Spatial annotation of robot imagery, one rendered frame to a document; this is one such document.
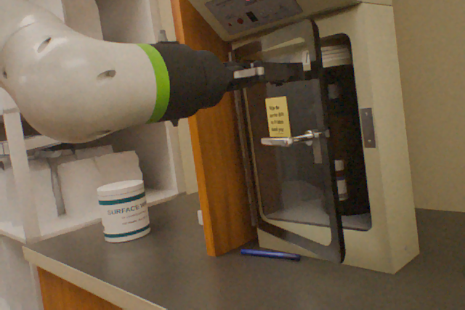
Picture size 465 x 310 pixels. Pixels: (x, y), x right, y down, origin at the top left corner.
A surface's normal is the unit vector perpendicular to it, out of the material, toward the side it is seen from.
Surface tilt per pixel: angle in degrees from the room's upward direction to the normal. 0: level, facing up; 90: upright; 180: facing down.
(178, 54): 56
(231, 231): 90
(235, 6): 135
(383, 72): 90
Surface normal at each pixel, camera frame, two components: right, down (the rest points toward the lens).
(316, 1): -0.41, 0.80
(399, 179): 0.69, -0.04
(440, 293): -0.14, -0.99
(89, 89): 0.55, 0.11
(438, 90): -0.71, 0.15
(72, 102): 0.32, 0.28
